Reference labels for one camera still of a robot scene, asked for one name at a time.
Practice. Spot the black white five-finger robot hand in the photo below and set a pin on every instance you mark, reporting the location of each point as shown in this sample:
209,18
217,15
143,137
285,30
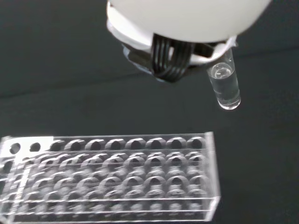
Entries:
187,18

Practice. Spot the clear acrylic test tube rack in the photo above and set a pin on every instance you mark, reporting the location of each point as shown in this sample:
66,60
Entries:
112,177

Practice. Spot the black bench cloth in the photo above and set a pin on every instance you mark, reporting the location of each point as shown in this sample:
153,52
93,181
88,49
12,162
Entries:
58,70

